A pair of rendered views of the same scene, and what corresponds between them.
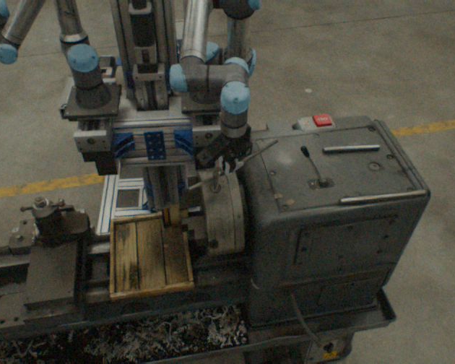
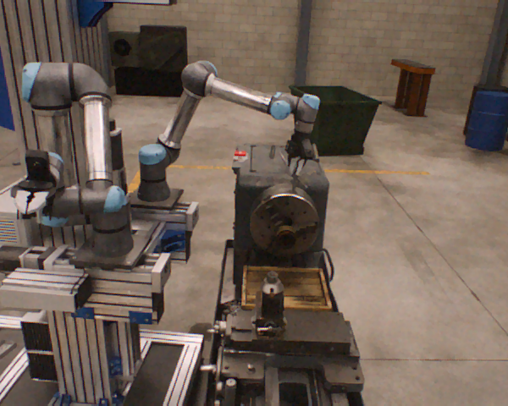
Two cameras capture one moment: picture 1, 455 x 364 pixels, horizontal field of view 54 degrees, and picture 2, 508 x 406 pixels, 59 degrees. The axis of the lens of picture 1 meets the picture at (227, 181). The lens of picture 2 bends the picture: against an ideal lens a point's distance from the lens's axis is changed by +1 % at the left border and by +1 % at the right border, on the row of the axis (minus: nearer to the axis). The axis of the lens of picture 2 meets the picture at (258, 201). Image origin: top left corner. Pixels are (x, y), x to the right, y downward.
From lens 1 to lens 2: 2.13 m
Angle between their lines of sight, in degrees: 67
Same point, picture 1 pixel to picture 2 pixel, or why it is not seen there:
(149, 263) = (295, 290)
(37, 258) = (298, 335)
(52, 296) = (342, 324)
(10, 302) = (335, 373)
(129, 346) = not seen: hidden behind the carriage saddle
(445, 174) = not seen: hidden behind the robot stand
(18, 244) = (259, 370)
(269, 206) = (317, 177)
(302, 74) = not seen: outside the picture
